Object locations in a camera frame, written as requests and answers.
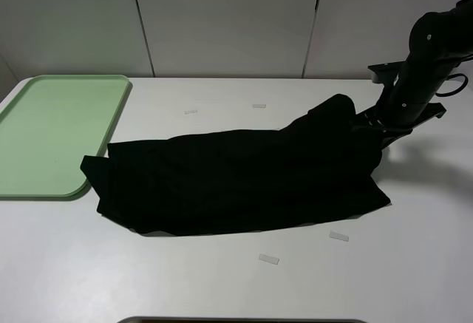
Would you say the clear tape marker bottom centre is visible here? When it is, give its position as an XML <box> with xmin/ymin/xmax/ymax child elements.
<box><xmin>259</xmin><ymin>254</ymin><xmax>279</xmax><ymax>265</ymax></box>

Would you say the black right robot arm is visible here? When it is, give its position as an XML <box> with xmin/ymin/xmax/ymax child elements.
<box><xmin>352</xmin><ymin>1</ymin><xmax>472</xmax><ymax>147</ymax></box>

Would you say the black short sleeve shirt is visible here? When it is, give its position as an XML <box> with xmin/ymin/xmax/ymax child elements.
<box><xmin>81</xmin><ymin>94</ymin><xmax>389</xmax><ymax>236</ymax></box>

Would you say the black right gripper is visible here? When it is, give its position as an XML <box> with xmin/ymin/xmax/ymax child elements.
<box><xmin>350</xmin><ymin>106</ymin><xmax>413</xmax><ymax>149</ymax></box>

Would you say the light green plastic tray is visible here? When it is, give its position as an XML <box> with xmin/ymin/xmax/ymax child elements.
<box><xmin>1</xmin><ymin>75</ymin><xmax>131</xmax><ymax>199</ymax></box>

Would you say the clear tape marker top left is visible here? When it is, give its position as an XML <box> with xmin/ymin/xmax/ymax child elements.
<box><xmin>185</xmin><ymin>109</ymin><xmax>198</xmax><ymax>115</ymax></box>

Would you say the clear tape marker bottom right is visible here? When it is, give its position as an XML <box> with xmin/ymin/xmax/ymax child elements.
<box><xmin>329</xmin><ymin>231</ymin><xmax>350</xmax><ymax>242</ymax></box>

